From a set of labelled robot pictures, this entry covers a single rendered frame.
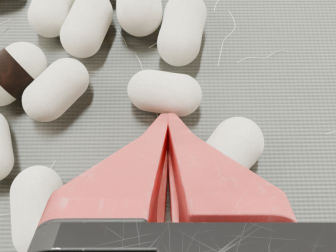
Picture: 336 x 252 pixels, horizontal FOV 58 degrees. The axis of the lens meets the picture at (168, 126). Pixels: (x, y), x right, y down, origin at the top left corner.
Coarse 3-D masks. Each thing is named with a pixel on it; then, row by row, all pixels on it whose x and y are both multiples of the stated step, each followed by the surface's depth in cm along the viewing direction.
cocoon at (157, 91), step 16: (144, 80) 12; (160, 80) 12; (176, 80) 12; (192, 80) 13; (128, 96) 13; (144, 96) 12; (160, 96) 12; (176, 96) 12; (192, 96) 12; (160, 112) 13; (176, 112) 13
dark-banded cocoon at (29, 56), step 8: (8, 48) 13; (16, 48) 13; (24, 48) 13; (32, 48) 13; (16, 56) 12; (24, 56) 13; (32, 56) 13; (40, 56) 13; (24, 64) 13; (32, 64) 13; (40, 64) 13; (32, 72) 13; (40, 72) 13; (0, 88) 12; (0, 96) 13; (8, 96) 13; (0, 104) 13
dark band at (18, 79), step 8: (0, 56) 12; (8, 56) 12; (0, 64) 12; (8, 64) 12; (16, 64) 12; (0, 72) 12; (8, 72) 12; (16, 72) 12; (24, 72) 13; (0, 80) 12; (8, 80) 12; (16, 80) 13; (24, 80) 13; (32, 80) 13; (8, 88) 12; (16, 88) 13; (24, 88) 13; (16, 96) 13
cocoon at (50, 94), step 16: (64, 64) 12; (80, 64) 13; (48, 80) 12; (64, 80) 12; (80, 80) 13; (32, 96) 12; (48, 96) 12; (64, 96) 13; (32, 112) 12; (48, 112) 12
